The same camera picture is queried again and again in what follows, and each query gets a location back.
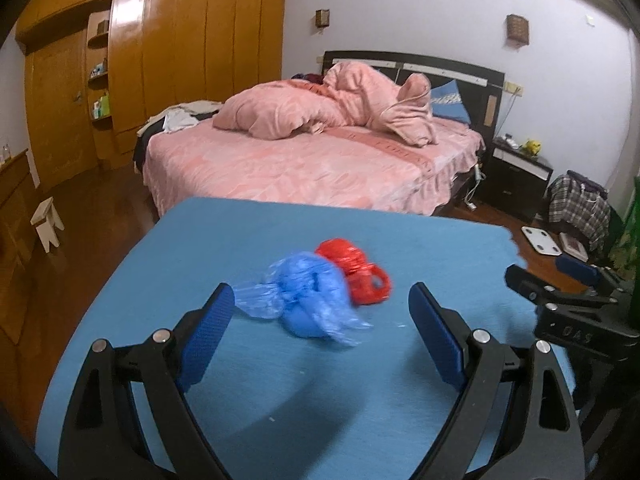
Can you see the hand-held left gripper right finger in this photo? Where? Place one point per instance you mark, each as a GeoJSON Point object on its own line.
{"type": "Point", "coordinates": [436, 340]}

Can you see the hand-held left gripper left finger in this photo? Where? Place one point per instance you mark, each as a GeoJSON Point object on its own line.
{"type": "Point", "coordinates": [205, 335]}

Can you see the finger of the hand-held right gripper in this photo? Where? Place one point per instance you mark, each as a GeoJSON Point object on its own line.
{"type": "Point", "coordinates": [525, 282]}
{"type": "Point", "coordinates": [577, 267]}

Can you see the red plastic bag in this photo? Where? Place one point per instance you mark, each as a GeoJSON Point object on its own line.
{"type": "Point", "coordinates": [356, 270]}

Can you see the blue plastic bag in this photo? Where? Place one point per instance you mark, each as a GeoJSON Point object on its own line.
{"type": "Point", "coordinates": [310, 300]}

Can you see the small square floor pad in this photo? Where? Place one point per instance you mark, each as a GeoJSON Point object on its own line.
{"type": "Point", "coordinates": [572, 246]}

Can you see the white bathroom scale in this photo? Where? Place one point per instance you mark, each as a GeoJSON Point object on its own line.
{"type": "Point", "coordinates": [542, 242]}

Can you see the green patterned cloth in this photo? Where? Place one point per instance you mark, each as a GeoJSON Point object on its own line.
{"type": "Point", "coordinates": [629, 240]}

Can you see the plaid cloth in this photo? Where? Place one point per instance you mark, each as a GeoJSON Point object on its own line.
{"type": "Point", "coordinates": [580, 205]}

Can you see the blue tablecloth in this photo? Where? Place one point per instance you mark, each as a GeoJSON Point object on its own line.
{"type": "Point", "coordinates": [225, 240]}

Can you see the black nightstand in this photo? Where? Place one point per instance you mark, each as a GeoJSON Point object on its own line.
{"type": "Point", "coordinates": [515, 185]}

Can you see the yellow plush toy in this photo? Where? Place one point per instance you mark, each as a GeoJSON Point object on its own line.
{"type": "Point", "coordinates": [531, 147]}

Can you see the bed with pink sheet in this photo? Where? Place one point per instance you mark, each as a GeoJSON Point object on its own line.
{"type": "Point", "coordinates": [300, 170]}

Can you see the dark wooden headboard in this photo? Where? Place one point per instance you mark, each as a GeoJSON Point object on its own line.
{"type": "Point", "coordinates": [480, 95]}

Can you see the small wooden stool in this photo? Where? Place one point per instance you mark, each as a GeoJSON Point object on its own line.
{"type": "Point", "coordinates": [47, 220]}

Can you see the blue pillow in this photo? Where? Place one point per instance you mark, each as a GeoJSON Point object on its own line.
{"type": "Point", "coordinates": [450, 102]}

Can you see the pile of clothes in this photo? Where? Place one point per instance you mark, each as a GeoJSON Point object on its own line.
{"type": "Point", "coordinates": [177, 120]}

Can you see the wooden dresser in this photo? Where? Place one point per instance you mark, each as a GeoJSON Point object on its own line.
{"type": "Point", "coordinates": [15, 200]}

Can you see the pink duvet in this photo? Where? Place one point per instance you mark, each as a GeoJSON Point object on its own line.
{"type": "Point", "coordinates": [280, 110]}

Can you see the green bottle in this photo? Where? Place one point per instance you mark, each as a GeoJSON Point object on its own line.
{"type": "Point", "coordinates": [102, 105]}

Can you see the wooden wardrobe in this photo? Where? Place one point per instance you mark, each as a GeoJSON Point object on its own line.
{"type": "Point", "coordinates": [200, 50]}

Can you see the wall socket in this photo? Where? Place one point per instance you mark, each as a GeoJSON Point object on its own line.
{"type": "Point", "coordinates": [515, 89]}

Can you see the brown wall lamp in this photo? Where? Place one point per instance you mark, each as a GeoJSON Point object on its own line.
{"type": "Point", "coordinates": [322, 18]}
{"type": "Point", "coordinates": [517, 30]}

